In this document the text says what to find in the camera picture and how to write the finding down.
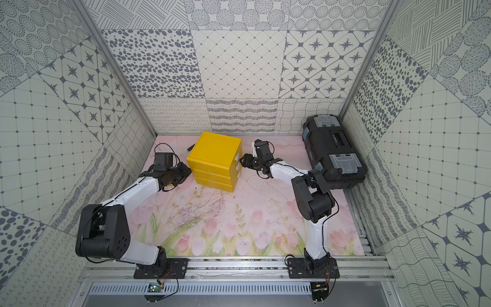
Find yellow drawer cabinet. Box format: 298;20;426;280
187;132;242;193

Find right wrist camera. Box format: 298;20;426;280
253;139;272;157

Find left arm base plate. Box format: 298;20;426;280
133;258;189;280

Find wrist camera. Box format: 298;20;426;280
253;139;272;157
153;152;175;172

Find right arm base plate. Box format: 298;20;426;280
285;255;340;279

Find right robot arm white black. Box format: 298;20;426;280
240;145;336;271

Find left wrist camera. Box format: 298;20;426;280
153;152;175;172

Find floral pink table mat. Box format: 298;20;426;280
128;136;365;257

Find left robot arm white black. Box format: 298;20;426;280
75;162;191;268

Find aluminium rail frame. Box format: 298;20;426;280
74;256;397;303

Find black toolbox grey latches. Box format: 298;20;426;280
303;115;367;189

